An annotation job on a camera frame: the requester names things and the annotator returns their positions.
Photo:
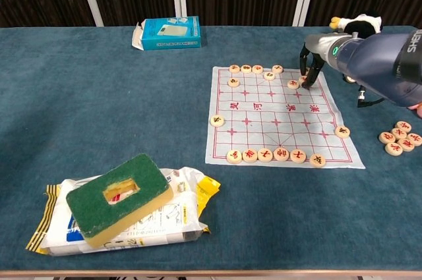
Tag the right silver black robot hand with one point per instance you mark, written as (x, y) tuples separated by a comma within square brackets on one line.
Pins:
[(321, 44)]

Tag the round wooden chess piece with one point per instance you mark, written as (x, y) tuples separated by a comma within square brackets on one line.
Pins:
[(246, 68), (233, 82), (303, 79), (257, 69), (406, 144), (281, 153), (293, 84), (234, 68), (265, 154), (399, 133), (393, 149), (217, 120), (342, 131), (233, 156), (269, 76), (403, 125), (250, 155), (298, 156), (414, 139), (277, 69), (387, 137), (318, 160)]

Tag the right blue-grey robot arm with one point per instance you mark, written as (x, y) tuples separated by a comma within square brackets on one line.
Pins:
[(379, 59)]

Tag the white Chinese chess board mat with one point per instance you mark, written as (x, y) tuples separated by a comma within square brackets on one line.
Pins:
[(263, 118)]

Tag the black white penguin plush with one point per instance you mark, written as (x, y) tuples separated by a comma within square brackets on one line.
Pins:
[(359, 23)]

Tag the pink orange turtle toy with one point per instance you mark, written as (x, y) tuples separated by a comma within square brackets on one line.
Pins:
[(416, 106)]

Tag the blue cardboard scale box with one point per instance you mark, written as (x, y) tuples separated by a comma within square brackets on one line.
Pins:
[(171, 33)]

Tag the teal felt table mat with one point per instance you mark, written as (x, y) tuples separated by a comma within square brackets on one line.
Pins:
[(99, 95)]

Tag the white yellow wipes pack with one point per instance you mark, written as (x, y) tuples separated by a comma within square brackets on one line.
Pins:
[(171, 224)]

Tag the green yellow scouring sponge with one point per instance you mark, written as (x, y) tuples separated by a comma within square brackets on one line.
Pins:
[(95, 207)]

